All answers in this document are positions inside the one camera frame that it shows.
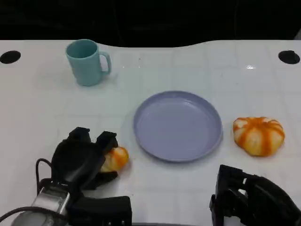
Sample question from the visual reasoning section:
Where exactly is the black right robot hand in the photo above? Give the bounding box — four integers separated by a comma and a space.
209, 164, 301, 226

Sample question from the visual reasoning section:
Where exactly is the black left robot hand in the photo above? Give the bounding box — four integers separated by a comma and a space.
51, 127, 119, 191

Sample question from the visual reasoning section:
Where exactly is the small orange white bread roll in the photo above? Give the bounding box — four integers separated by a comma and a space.
100, 147, 129, 173

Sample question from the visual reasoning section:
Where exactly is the large orange white bread roll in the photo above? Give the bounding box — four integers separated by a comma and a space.
232, 116, 285, 158

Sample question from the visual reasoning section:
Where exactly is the pale green mug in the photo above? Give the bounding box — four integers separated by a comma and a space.
65, 39, 112, 87

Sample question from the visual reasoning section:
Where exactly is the lilac plate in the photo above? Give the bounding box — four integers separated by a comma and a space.
133, 90, 223, 163

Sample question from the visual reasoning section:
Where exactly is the black round table grommet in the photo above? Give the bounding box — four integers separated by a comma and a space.
0, 50, 21, 65
278, 50, 301, 65

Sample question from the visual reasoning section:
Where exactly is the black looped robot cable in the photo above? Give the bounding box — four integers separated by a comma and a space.
0, 206, 69, 222
35, 158, 56, 195

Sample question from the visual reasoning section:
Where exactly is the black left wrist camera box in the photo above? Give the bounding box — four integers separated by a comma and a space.
66, 195, 132, 226

